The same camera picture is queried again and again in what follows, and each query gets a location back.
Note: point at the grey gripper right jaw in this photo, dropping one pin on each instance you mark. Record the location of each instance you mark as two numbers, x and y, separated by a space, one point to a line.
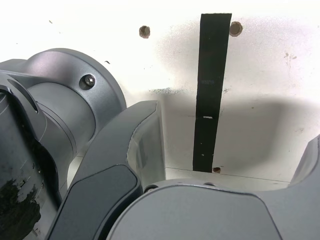
250 212

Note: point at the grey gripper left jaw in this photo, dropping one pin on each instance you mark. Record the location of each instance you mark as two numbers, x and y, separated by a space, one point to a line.
110 155

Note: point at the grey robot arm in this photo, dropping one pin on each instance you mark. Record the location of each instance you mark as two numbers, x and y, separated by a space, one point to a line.
62 112

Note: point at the black tape strip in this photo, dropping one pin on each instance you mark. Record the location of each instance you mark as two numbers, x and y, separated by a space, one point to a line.
212 75

